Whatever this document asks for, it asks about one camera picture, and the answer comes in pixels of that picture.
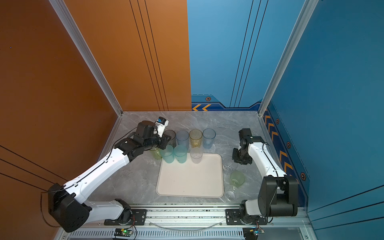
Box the teal textured cup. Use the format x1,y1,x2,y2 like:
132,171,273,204
174,145,187,164
160,145,175,164

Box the green tinted cup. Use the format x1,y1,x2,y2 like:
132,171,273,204
150,148,163,161

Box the aluminium front rail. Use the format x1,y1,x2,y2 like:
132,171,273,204
55,204,317,240

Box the light blue cup right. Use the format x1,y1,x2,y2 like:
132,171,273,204
203,128,216,149

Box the clear cup front right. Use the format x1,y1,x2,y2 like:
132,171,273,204
224,185,239,202

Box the right circuit board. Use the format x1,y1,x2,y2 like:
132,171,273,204
243,228,265,240

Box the grey smoked cup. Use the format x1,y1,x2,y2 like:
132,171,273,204
164,130,177,148

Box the clear textured cup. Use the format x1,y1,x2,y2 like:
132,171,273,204
190,147,203,164

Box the clear faceted cup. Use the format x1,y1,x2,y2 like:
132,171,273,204
223,162,238,172

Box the light green cup right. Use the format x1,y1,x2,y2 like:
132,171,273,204
230,170,246,188

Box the teal textured cup front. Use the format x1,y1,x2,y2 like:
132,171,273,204
174,145,187,164

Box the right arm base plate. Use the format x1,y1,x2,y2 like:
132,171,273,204
225,209,267,226

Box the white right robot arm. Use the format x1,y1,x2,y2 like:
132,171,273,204
232,129,299,225

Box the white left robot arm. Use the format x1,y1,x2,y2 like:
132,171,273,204
47,117,171,233

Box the right aluminium corner post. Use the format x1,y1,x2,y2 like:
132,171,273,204
258,0,319,117

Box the light blue cup left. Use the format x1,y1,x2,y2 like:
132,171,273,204
176,130,190,150

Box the aluminium corner post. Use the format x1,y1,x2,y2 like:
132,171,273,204
258,0,319,117
49,0,123,117

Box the left green circuit board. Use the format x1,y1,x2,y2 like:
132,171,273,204
114,228,135,239

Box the cream rectangular tray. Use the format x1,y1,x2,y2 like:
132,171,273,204
156,154,224,198

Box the yellow tinted cup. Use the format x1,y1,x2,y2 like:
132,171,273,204
189,129,203,148

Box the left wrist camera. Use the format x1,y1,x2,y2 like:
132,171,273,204
155,117,169,138

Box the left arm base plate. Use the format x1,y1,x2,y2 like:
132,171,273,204
104,209,147,226

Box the left aluminium corner post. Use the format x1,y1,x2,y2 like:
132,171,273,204
49,0,123,117

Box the light blue cup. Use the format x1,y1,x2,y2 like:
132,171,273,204
176,130,190,150
203,128,216,149

